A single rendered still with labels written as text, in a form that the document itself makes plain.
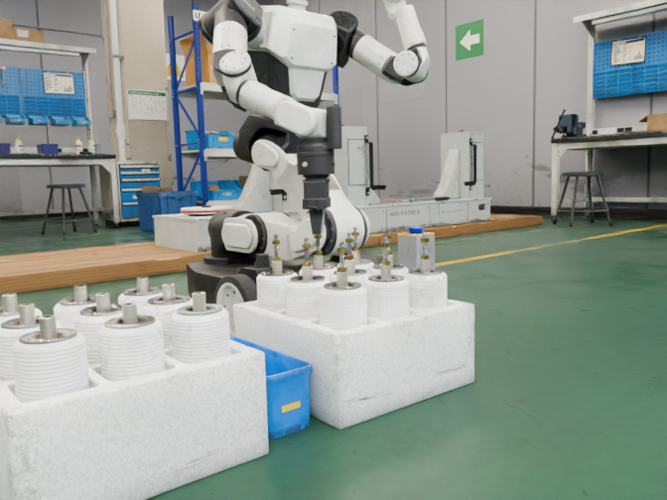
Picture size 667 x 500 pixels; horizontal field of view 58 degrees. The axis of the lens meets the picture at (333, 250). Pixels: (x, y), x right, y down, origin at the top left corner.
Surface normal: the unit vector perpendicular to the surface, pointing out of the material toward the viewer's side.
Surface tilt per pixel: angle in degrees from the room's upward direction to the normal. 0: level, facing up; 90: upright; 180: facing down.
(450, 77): 90
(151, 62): 90
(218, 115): 90
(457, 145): 90
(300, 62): 102
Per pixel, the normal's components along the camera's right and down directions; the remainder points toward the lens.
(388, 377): 0.62, 0.07
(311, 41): 0.71, 0.26
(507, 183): -0.76, 0.10
